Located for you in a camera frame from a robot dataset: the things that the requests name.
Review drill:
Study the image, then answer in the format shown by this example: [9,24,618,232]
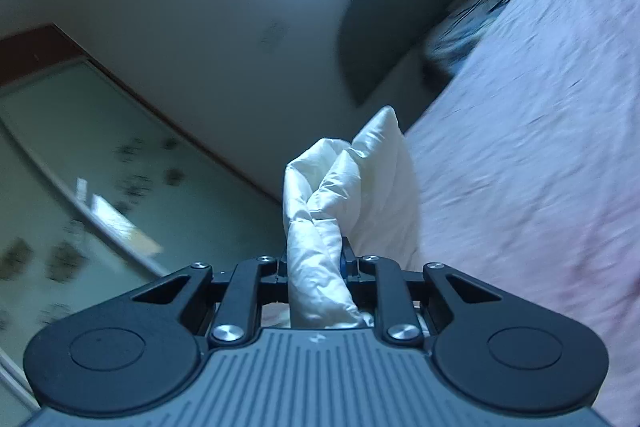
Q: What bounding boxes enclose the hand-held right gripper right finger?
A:
[340,242,502,345]

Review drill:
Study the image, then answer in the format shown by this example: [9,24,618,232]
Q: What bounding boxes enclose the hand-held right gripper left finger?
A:
[131,255,292,346]

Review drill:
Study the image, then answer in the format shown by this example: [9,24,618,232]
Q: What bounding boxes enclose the white puffer jacket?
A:
[282,105,427,331]

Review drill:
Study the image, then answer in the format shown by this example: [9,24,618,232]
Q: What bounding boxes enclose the pink bed sheet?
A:
[399,0,640,427]

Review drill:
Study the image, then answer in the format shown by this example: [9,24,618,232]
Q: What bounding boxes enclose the patterned pillow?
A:
[421,0,527,84]

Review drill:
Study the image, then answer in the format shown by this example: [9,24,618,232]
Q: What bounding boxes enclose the dark grey headboard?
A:
[337,0,532,108]

